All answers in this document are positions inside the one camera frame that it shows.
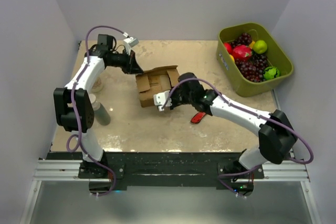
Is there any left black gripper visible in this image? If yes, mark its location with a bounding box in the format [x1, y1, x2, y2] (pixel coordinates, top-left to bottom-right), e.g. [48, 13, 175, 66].
[108, 49, 143, 74]

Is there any brown cardboard express box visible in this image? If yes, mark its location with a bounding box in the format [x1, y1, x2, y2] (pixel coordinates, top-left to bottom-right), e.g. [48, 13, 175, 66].
[135, 65, 180, 108]

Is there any red black utility knife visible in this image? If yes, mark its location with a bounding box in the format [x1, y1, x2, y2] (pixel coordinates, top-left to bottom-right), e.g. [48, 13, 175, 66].
[190, 112, 206, 124]

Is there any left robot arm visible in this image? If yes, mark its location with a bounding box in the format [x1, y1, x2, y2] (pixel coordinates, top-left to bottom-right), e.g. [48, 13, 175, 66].
[53, 34, 143, 178]

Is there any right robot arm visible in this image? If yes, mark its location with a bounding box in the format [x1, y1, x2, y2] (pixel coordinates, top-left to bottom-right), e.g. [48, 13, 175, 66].
[163, 72, 297, 178]

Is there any grey cylindrical bottle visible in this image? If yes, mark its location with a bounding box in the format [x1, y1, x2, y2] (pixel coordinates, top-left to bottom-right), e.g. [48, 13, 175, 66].
[89, 93, 111, 126]

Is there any red apple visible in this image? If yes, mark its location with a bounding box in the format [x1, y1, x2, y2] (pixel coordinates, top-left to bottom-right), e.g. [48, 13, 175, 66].
[223, 42, 233, 54]

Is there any pink dragon fruit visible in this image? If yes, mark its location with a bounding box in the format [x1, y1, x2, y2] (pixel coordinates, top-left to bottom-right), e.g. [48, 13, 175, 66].
[232, 45, 253, 61]

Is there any purple grape bunch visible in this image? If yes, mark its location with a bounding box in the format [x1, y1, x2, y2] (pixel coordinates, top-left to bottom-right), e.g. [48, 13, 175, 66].
[235, 54, 269, 82]

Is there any dark grape bunch top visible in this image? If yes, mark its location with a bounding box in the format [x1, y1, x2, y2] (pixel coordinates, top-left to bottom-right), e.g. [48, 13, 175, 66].
[230, 33, 252, 48]

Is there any yellow fruit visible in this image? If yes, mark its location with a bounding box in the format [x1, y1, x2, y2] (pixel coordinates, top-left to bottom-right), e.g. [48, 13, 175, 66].
[249, 41, 256, 49]

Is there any green striped melon ball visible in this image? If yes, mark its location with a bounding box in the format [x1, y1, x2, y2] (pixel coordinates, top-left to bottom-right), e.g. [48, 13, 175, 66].
[263, 66, 280, 80]

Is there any green apple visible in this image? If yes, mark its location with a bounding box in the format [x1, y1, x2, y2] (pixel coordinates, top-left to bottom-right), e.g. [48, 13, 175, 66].
[253, 40, 268, 55]

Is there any green plastic basket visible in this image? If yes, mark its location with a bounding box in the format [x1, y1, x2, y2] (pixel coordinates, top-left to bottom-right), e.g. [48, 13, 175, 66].
[216, 23, 293, 97]

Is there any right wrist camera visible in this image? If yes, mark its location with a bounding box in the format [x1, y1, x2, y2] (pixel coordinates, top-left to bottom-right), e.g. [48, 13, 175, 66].
[153, 90, 172, 112]

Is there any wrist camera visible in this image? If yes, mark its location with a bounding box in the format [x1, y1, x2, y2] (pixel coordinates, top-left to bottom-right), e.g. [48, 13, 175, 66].
[123, 37, 139, 55]
[153, 90, 172, 112]

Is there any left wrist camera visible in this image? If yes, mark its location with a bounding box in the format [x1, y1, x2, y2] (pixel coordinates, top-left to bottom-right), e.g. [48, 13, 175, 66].
[123, 37, 139, 55]

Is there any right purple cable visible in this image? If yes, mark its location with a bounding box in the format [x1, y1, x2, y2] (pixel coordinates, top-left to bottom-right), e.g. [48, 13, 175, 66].
[160, 78, 314, 165]

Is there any purple cable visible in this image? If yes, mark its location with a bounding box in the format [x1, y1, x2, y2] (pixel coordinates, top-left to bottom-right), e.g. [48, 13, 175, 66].
[160, 78, 314, 165]
[66, 25, 129, 153]

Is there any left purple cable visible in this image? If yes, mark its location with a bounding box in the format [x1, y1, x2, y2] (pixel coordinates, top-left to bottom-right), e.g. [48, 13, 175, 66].
[66, 25, 129, 153]

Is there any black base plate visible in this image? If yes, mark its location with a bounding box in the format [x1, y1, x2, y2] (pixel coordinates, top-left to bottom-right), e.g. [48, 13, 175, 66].
[47, 152, 264, 190]

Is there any aluminium rail frame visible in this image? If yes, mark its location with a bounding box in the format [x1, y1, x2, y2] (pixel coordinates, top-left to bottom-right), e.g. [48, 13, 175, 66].
[33, 160, 310, 182]

